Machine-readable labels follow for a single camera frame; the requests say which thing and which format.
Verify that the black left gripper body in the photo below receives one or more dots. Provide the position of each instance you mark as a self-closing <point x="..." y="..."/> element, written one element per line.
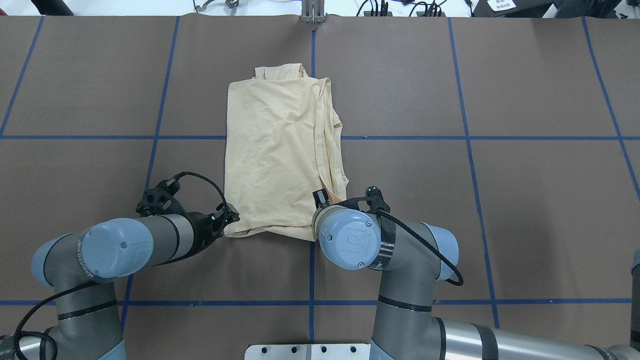
<point x="202" y="227"/>

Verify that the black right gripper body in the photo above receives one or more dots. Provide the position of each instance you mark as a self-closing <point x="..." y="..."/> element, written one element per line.
<point x="320" y="198"/>

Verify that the cream long-sleeve printed shirt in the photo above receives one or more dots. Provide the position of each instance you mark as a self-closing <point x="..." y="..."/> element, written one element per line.
<point x="283" y="142"/>

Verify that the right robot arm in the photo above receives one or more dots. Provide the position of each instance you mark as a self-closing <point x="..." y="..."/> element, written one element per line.
<point x="360" y="233"/>

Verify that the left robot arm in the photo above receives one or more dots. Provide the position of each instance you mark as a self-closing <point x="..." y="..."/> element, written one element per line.
<point x="81" y="320"/>

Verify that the black labelled box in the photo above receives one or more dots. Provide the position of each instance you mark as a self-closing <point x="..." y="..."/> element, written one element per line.
<point x="511" y="8"/>

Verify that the white camera mast base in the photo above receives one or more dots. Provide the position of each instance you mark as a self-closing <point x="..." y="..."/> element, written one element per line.
<point x="331" y="351"/>

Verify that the aluminium frame post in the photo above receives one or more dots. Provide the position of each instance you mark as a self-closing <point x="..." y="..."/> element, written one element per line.
<point x="313" y="11"/>

